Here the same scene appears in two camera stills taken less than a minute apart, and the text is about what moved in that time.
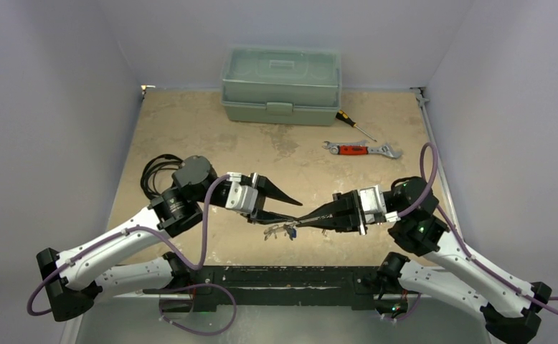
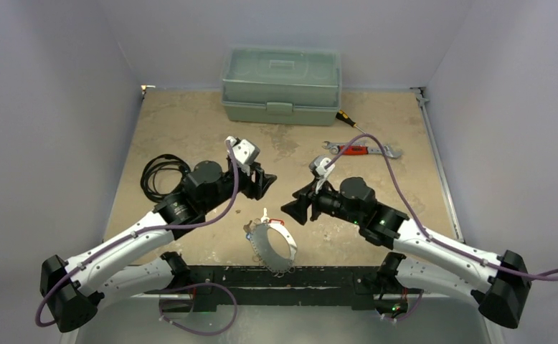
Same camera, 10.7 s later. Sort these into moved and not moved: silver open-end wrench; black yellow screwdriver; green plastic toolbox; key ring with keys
Moved: key ring with keys
Not moved: silver open-end wrench; green plastic toolbox; black yellow screwdriver
